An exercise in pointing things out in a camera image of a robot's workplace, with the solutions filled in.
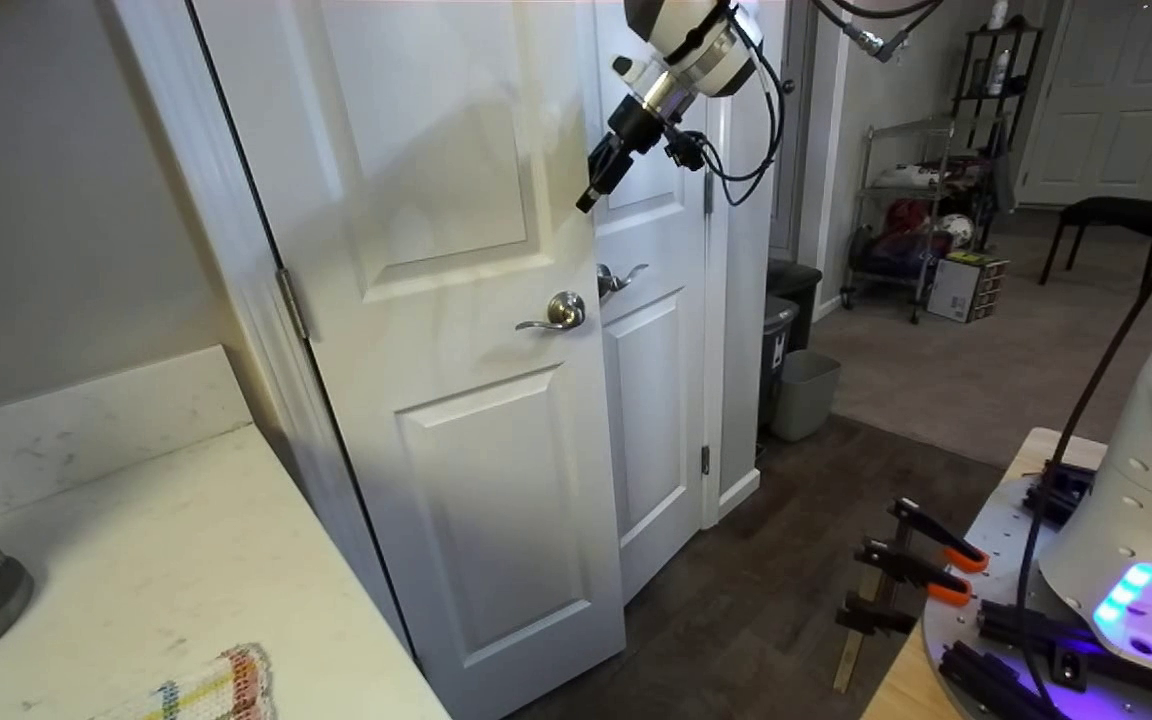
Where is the white room door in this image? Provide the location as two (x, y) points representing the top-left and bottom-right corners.
(1011, 0), (1152, 212)

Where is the grey metal base plate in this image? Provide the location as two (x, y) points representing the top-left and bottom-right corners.
(918, 454), (1152, 720)

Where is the black mounting bracket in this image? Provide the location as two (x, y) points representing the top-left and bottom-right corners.
(973, 594), (1152, 711)
(934, 637), (1070, 720)

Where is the black shelf rack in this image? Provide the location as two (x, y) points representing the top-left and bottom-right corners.
(947, 12), (1049, 209)

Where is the white cardboard box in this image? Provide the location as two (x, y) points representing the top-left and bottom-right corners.
(923, 247), (1009, 326)

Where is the black chair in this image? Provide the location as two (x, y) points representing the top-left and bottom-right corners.
(1036, 193), (1152, 305)

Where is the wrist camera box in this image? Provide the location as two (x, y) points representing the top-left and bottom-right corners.
(658, 123), (714, 176)

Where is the wire utility cart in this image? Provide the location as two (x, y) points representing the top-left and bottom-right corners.
(839, 117), (955, 326)

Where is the white kitchen counter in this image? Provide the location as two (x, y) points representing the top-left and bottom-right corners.
(0, 340), (456, 720)

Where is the black orange spring clamp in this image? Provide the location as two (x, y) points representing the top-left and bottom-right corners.
(852, 534), (975, 613)
(887, 492), (991, 576)

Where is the black trash bin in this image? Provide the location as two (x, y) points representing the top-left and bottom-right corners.
(769, 257), (826, 357)

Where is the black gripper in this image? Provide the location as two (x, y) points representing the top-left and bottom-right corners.
(570, 93), (667, 221)

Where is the black connector block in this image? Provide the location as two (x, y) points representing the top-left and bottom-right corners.
(1020, 460), (1099, 526)

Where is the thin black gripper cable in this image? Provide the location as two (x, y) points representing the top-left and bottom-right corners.
(680, 22), (796, 212)

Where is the grey trash bin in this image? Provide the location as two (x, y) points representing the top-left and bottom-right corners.
(769, 349), (844, 447)

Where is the light wooden robot table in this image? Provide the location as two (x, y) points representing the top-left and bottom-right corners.
(859, 424), (1112, 720)

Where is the thick black base cable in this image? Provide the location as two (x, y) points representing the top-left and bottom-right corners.
(1009, 117), (1152, 630)

